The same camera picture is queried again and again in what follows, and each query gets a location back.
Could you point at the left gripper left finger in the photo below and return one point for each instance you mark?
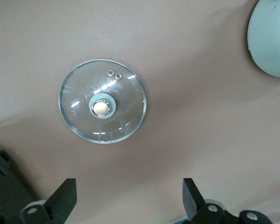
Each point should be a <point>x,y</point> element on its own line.
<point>60,200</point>

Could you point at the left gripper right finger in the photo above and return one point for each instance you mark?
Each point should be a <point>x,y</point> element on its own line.
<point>193,205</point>

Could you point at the round glass pot lid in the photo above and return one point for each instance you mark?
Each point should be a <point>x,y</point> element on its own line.
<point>126,112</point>

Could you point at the pale green steel pot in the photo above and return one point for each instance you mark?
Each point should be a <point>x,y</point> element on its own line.
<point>266,42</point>

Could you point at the black rice cooker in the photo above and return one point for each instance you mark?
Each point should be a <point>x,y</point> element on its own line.
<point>9,191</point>

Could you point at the brown table cover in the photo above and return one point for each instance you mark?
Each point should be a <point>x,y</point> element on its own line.
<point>189,116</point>

